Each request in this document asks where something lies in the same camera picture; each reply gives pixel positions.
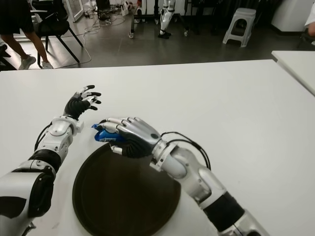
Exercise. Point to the left robot hand black silver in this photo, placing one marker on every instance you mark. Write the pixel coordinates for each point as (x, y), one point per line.
(73, 105)

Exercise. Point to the right robot hand black silver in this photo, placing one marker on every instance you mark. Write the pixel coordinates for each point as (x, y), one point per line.
(137, 137)

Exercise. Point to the blue Oreo cookie pack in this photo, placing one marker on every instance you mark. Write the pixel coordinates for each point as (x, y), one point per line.
(104, 136)

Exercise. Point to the right robot arm silver black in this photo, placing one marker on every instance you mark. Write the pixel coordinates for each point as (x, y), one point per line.
(192, 172)

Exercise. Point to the left robot arm silver black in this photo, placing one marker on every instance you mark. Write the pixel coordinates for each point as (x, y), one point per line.
(57, 129)

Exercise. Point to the round dark brown tray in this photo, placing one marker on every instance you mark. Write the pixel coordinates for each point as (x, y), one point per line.
(118, 196)

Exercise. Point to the black chair at edge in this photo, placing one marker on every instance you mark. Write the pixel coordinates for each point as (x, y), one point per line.
(3, 52)

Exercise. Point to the white framed panel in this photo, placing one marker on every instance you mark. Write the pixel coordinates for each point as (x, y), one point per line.
(75, 17)

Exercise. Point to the standing person black shorts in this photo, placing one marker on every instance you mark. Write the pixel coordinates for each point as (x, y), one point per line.
(14, 17)

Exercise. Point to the white humanoid robot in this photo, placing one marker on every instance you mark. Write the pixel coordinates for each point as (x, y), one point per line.
(165, 17)

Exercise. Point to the grey plastic stool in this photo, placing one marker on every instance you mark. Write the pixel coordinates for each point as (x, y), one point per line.
(242, 12)

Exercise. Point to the white neighbouring table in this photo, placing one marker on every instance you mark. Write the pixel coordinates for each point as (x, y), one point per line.
(297, 64)

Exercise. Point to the white cabinet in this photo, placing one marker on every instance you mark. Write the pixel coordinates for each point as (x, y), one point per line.
(290, 12)

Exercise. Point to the seated person white shirt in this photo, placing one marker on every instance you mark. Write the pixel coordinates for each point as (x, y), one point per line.
(310, 20)

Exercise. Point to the black wheeled frame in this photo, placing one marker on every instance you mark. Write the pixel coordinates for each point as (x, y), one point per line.
(131, 22)

